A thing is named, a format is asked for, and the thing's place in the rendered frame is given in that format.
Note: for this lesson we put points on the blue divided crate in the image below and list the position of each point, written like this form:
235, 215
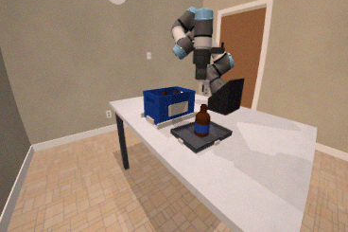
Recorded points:
164, 108

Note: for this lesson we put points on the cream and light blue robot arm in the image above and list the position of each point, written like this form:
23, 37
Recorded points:
201, 20

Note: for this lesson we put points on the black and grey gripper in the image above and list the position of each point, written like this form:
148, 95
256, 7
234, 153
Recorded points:
202, 57

